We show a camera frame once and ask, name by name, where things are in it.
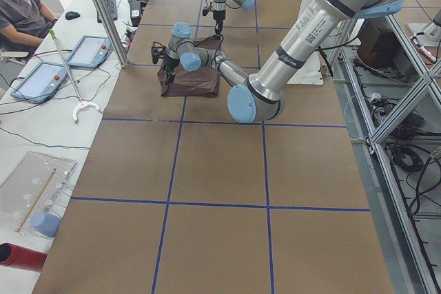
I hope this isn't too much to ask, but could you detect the aluminium frame cage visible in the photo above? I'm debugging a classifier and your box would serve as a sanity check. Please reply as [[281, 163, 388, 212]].
[[332, 16, 440, 293]]

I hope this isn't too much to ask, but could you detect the seated person grey shirt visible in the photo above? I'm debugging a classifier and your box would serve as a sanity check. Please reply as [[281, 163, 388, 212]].
[[1, 0, 58, 54]]

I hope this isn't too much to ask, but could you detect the wooden stick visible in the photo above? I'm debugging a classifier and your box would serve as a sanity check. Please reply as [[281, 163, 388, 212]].
[[15, 167, 57, 233]]

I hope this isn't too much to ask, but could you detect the red cylinder tube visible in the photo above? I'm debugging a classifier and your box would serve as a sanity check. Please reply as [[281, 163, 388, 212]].
[[1, 243, 47, 272]]

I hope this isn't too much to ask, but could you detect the brown box behind frame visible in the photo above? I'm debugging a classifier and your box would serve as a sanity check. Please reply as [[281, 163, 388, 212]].
[[357, 17, 400, 69]]

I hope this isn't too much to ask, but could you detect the upper teach pendant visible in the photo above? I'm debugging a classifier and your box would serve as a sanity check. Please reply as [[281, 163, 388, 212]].
[[67, 35, 112, 69]]

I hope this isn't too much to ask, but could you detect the black keyboard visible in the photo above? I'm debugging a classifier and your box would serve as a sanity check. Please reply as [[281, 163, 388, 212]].
[[104, 0, 118, 21]]

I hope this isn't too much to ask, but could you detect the dark brown t-shirt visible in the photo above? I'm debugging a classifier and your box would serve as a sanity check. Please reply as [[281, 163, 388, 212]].
[[157, 34, 221, 97]]

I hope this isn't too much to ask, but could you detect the lower teach pendant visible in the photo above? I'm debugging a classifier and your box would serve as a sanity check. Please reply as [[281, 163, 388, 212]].
[[10, 62, 68, 104]]

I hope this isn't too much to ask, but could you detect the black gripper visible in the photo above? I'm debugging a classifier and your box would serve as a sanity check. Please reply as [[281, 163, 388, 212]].
[[151, 41, 179, 85], [203, 5, 226, 34]]

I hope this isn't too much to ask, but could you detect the aluminium frame post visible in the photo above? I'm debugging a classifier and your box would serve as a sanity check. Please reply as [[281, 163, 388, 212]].
[[92, 0, 129, 68]]

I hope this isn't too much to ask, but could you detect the black computer mouse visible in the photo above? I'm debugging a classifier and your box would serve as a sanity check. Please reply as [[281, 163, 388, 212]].
[[65, 11, 81, 21]]

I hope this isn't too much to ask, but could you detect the teach pendant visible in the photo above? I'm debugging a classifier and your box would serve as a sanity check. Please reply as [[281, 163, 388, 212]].
[[67, 35, 112, 69], [10, 62, 68, 104]]

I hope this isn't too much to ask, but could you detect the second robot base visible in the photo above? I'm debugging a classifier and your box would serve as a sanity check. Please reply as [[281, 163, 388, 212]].
[[407, 11, 440, 48]]

